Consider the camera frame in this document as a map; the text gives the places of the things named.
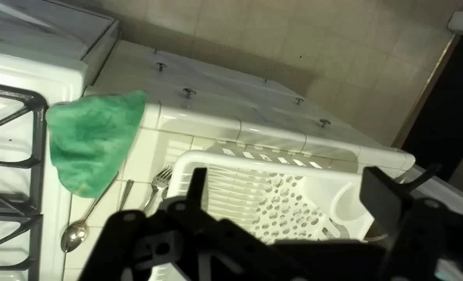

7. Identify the white stove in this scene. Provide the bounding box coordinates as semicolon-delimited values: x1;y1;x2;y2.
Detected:
0;0;121;281

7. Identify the black stove grate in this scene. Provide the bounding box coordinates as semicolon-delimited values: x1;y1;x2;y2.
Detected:
0;80;50;281

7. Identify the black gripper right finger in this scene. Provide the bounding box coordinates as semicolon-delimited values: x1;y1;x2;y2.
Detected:
358;166;414;238

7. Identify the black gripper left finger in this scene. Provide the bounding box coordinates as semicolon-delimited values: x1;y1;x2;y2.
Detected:
185;166;210;210

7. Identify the white counter drawer cabinet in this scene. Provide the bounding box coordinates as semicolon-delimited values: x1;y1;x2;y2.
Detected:
87;40;394;154

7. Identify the green towel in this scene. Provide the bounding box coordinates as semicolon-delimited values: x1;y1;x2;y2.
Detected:
45;90;148;200

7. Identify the silver spoon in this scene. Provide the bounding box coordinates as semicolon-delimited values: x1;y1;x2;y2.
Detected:
59;193;106;255

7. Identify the white plastic dishrack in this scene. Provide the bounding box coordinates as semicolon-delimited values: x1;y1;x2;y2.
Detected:
165;140;418;247

